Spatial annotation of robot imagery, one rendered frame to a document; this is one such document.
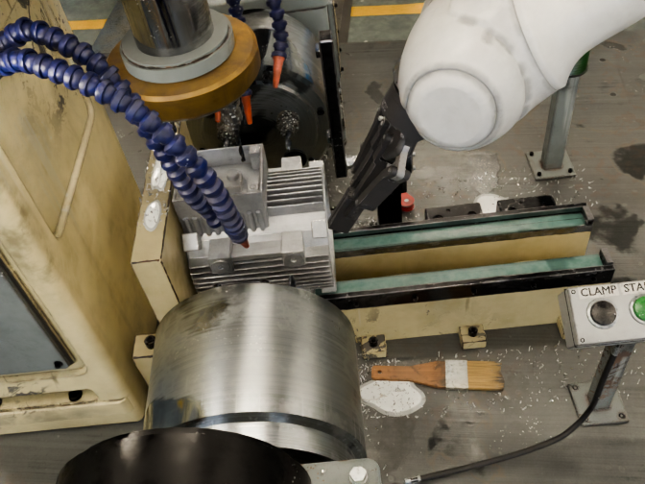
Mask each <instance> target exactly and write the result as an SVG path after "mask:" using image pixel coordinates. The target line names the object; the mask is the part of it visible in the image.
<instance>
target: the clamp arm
mask: <svg viewBox="0 0 645 484"><path fill-rule="evenodd" d="M318 38H319V43H315V50H316V58H321V63H322V76H323V84H324V92H325V100H326V107H327V115H328V123H329V130H326V138H327V143H328V144H329V143H331V146H332V154H333V160H334V168H335V176H336V178H337V179H338V178H346V177H347V171H348V170H347V169H351V168H347V167H352V164H351V163H347V161H351V157H350V155H349V156H347V155H346V151H345V142H344V133H343V124H342V115H341V107H340V97H339V88H338V80H337V71H336V61H335V53H334V44H333V35H332V31H331V30H324V31H318ZM346 157H348V158H346ZM346 160H347V161H346Z"/></svg>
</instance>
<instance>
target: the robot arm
mask: <svg viewBox="0 0 645 484"><path fill-rule="evenodd" d="M644 17H645V0H425V2H424V4H423V7H422V10H421V13H420V16H419V18H418V20H417V22H416V23H415V25H414V27H413V29H412V31H411V33H410V34H409V36H408V39H407V42H406V44H405V47H404V50H403V54H402V55H401V57H400V59H399V60H398V62H397V64H396V66H395V67H394V69H393V72H394V81H393V83H392V84H391V86H390V88H389V89H388V91H387V93H386V94H385V96H384V98H383V99H382V102H381V105H380V106H379V108H378V109H377V113H376V115H375V118H374V121H373V123H372V126H371V128H370V131H369V133H368V135H367V137H366V139H365V141H364V143H363V146H362V148H361V150H360V152H359V154H358V156H357V158H356V159H355V161H354V163H353V165H352V167H351V174H354V176H353V177H352V179H351V180H350V186H349V187H348V189H347V190H346V192H345V194H344V196H343V197H342V199H341V200H340V202H339V203H338V204H337V206H336V207H335V209H334V211H333V212H332V214H331V215H330V217H329V219H328V220H327V223H328V228H329V229H330V230H335V231H339V232H343V233H349V231H350V230H351V228H352V227H353V225H354V224H355V222H356V221H357V219H358V218H359V216H360V215H361V213H362V212H363V210H364V209H367V210H370V211H374V210H375V209H376V208H377V207H378V206H379V205H380V204H381V203H382V202H383V201H384V200H385V199H386V198H387V197H388V196H389V195H390V194H391V193H392V192H393V191H394V190H395V189H396V188H397V187H398V186H399V185H400V184H401V183H402V182H406V181H407V180H409V179H410V176H411V172H410V171H408V170H406V169H405V166H406V160H407V158H408V157H410V156H411V155H412V153H413V152H414V150H415V147H416V145H417V143H418V142H419V141H421V140H423V139H425V140H426V141H428V142H430V143H431V144H433V145H435V146H437V147H440V148H443V149H445V150H449V151H458V152H461V151H470V150H474V149H478V148H481V147H484V146H486V145H488V144H490V143H492V142H493V141H495V140H496V139H498V138H499V137H501V136H502V135H504V134H505V133H506V132H507V131H509V130H510V129H511V128H512V127H513V126H514V124H515V123H516V122H517V121H519V120H520V119H522V118H523V117H524V116H525V115H526V114H527V113H528V112H529V111H530V110H531V109H533V108H534V107H535V106H536V105H538V104H539V103H540V102H542V101H543V100H545V99H546V98H547V97H549V96H550V95H551V94H553V93H554V92H556V91H557V90H559V89H561V88H563V87H565V86H566V83H567V80H568V77H569V74H570V73H571V71H572V69H573V67H574V65H575V64H576V62H577V61H578V60H579V58H580V57H582V56H583V55H584V54H585V53H586V52H588V51H589V50H590V49H592V48H593V47H595V46H596V45H598V44H600V43H601V42H603V41H605V40H606V39H608V38H610V37H612V36H614V35H616V34H617V33H619V32H621V31H623V30H624V29H626V28H628V27H630V26H631V25H633V24H634V23H635V22H637V21H639V20H640V19H642V18H644Z"/></svg>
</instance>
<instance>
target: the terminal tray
mask: <svg viewBox="0 0 645 484"><path fill-rule="evenodd" d="M242 147H243V150H244V155H245V159H246V161H244V162H242V161H241V158H242V157H241V156H240V154H239V151H238V150H239V146H235V147H226V148H218V149H208V150H199V151H197V156H198V157H203V158H205V159H206V160H207V166H208V167H211V168H213V169H214V170H215V171H216V174H217V177H218V178H219V179H221V180H222V181H223V183H224V187H225V188H226V189H227V190H228V192H229V196H230V197H231V198H232V199H233V202H234V204H235V205H236V206H237V209H238V211H239V212H240V214H241V216H242V217H243V219H244V221H245V224H246V226H247V230H248V229H251V231H253V232H255V231H256V229H258V228H260V229H261V230H262V231H264V230H265V228H267V227H269V226H270V225H269V215H268V211H267V178H268V177H267V175H268V172H269V170H268V163H267V160H266V155H265V151H264V146H263V143H261V144H252V145H244V146H242ZM252 148H257V151H255V152H253V151H252V150H251V149H252ZM253 184H254V185H255V186H256V187H255V188H254V189H250V186H251V185H253ZM172 203H173V206H174V209H175V211H176V214H177V215H178V218H179V221H180V223H181V226H182V228H183V231H184V233H191V232H198V233H199V234H200V237H203V234H204V233H206V234H207V236H211V235H212V232H215V233H216V234H217V235H220V234H221V231H225V229H224V227H223V226H220V227H218V228H217V229H213V228H211V227H210V226H209V225H208V224H207V223H206V220H205V219H204V218H203V217H202V215H201V214H199V213H198V212H197V211H195V210H193V209H192V208H191V206H189V205H188V204H187V203H186V202H185V201H184V200H183V198H182V197H179V193H178V190H177V189H176V188H175V187H174V193H173V200H172ZM225 233H226V232H225Z"/></svg>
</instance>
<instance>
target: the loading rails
mask: <svg viewBox="0 0 645 484"><path fill-rule="evenodd" d="M593 222H594V217H593V215H592V213H591V211H590V208H589V206H588V205H587V203H586V202H585V203H576V204H567V205H558V206H542V207H533V208H524V209H516V210H506V211H497V212H489V213H480V214H471V215H463V216H454V217H445V218H436V219H427V220H418V221H410V222H401V223H392V224H384V225H375V226H365V227H357V228H351V230H350V231H349V233H343V232H339V231H335V230H334V231H333V241H334V253H335V267H336V284H337V291H336V292H330V293H323V292H322V289H315V295H318V296H320V297H322V298H324V299H326V300H327V301H329V302H331V303H333V304H334V305H336V306H337V307H338V308H339V309H340V310H341V311H342V312H343V313H344V314H345V315H346V316H347V318H348V319H349V321H350V322H351V324H352V327H353V330H354V334H355V343H361V347H362V355H363V359H371V358H380V357H387V347H386V340H394V339H402V338H412V337H421V336H431V335H441V334H450V333H459V338H460V342H461V347H462V349H463V350H465V349H475V348H484V347H485V346H486V345H487V337H486V333H485V330H488V329H498V328H507V327H525V326H534V325H544V324H554V323H557V325H558V328H559V331H560V334H561V338H562V339H565V336H564V331H563V325H562V320H561V311H560V305H559V300H558V295H559V294H560V293H561V292H563V291H564V290H563V289H567V288H571V287H581V286H589V285H599V284H609V283H611V281H612V278H613V275H614V272H615V267H614V265H613V261H612V259H611V257H610V254H609V251H608V248H603V249H601V250H600V254H589V255H585V250H586V247H587V243H588V239H589V236H590V233H591V230H592V226H593V225H592V224H593Z"/></svg>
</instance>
